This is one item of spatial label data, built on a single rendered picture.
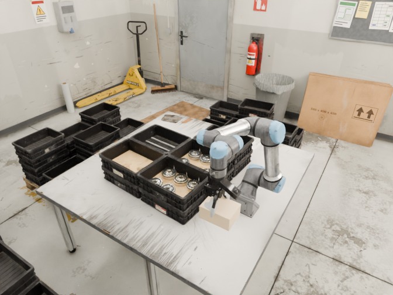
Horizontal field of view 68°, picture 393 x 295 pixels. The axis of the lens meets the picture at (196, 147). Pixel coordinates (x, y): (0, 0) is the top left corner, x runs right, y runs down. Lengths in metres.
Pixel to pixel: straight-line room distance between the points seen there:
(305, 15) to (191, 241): 3.55
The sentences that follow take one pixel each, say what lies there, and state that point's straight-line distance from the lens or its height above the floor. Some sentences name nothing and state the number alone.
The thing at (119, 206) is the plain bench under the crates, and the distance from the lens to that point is 2.08.
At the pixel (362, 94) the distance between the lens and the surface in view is 4.47.
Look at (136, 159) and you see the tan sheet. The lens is 2.27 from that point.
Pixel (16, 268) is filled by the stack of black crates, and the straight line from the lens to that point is 2.26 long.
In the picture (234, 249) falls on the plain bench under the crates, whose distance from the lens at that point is 1.79.
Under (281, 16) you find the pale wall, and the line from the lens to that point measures 4.65.
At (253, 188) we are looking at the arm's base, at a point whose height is 0.87.
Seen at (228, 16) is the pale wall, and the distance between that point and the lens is 4.91.
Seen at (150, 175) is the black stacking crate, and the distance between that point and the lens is 2.03.
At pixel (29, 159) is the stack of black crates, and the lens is 3.25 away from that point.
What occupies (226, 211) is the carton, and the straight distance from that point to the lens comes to 1.39.
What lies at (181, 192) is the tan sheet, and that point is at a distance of 1.92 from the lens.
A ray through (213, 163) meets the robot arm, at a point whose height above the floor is 1.37.
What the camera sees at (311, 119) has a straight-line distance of 4.59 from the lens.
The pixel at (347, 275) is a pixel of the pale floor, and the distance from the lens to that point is 2.80.
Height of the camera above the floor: 2.09
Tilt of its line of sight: 32 degrees down
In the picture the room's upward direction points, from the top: straight up
